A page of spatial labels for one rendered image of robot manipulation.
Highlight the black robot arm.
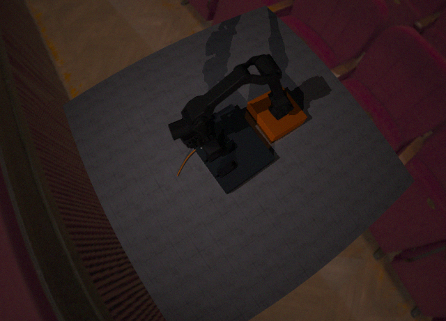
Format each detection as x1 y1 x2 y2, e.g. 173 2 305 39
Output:
168 54 294 148

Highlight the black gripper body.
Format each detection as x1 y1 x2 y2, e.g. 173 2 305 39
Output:
193 123 222 157

